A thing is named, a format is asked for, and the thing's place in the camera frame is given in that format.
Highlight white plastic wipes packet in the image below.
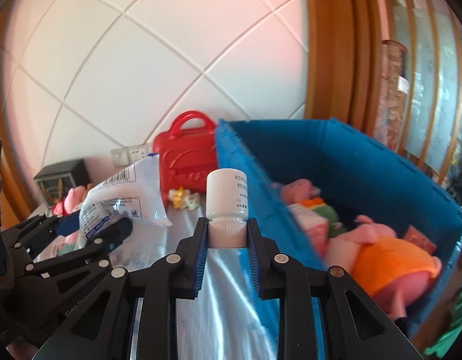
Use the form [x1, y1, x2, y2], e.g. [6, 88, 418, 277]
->
[80, 154, 172, 242]

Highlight pig plush orange dress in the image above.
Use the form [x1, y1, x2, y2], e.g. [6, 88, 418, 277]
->
[324, 214, 444, 323]

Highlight white medicine bottle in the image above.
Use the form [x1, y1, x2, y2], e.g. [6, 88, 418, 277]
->
[206, 168, 249, 249]

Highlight pig plush red dress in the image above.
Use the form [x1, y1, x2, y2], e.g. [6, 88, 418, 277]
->
[52, 184, 93, 216]

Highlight dark gift box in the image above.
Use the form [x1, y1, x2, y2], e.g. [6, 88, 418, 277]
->
[34, 159, 91, 207]

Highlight small yellow white figurines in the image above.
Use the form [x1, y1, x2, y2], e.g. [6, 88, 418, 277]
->
[168, 187, 201, 211]

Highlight red plastic toy suitcase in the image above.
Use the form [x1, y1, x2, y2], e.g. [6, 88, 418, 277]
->
[152, 111, 217, 198]

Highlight small pink tissue pack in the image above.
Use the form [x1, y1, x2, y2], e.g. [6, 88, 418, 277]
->
[403, 225, 437, 255]

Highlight pig plush green shirt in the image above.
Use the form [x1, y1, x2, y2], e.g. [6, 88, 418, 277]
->
[272, 179, 348, 238]

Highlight blue plastic crate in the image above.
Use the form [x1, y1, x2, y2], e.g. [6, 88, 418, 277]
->
[215, 119, 462, 335]

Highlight white wall socket panel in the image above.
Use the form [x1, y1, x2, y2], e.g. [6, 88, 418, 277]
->
[111, 144, 150, 168]

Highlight wooden door frame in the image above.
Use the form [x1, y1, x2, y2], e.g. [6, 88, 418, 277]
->
[304, 0, 382, 136]

